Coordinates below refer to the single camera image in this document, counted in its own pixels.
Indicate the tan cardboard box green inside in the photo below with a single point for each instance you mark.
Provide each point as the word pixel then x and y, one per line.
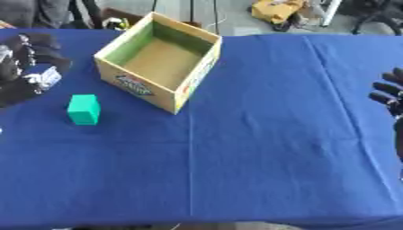
pixel 162 63

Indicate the black office chair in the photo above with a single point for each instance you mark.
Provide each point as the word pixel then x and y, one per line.
pixel 375 13

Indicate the white table leg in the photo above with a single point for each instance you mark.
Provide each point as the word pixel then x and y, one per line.
pixel 330 12

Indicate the person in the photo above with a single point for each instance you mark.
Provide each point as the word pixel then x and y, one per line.
pixel 36 13

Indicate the yellow bag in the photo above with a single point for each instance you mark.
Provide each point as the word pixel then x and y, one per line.
pixel 275 10

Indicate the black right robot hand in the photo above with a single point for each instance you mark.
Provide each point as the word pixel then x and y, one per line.
pixel 391 90

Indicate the green rectangular block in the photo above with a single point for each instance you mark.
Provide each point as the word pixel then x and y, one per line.
pixel 84 110

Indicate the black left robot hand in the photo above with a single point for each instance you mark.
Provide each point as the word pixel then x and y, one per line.
pixel 21 81

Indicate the black tripod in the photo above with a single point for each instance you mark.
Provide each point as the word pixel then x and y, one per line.
pixel 202 13

